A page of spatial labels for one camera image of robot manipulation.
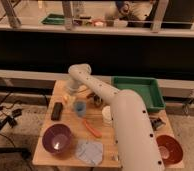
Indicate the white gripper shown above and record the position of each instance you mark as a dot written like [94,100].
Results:
[72,86]

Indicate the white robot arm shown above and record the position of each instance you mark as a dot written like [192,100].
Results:
[136,142]

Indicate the blue cup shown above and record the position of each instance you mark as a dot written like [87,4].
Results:
[80,108]

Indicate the black rectangular block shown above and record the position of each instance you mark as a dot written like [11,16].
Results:
[57,110]

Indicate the white cup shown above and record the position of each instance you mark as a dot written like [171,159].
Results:
[106,115]

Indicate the orange carrot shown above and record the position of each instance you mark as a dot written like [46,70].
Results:
[91,129]

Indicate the purple bowl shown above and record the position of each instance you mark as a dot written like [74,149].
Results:
[57,139]

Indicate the grey-blue cloth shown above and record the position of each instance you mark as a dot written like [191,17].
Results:
[90,152]

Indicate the background green tray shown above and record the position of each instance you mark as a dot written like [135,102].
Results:
[53,19]

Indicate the green plastic tray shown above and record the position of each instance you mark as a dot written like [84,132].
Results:
[146,87]

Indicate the small metal clip object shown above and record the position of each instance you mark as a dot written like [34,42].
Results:
[156,123]

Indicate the red-brown bowl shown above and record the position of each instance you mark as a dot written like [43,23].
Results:
[170,149]

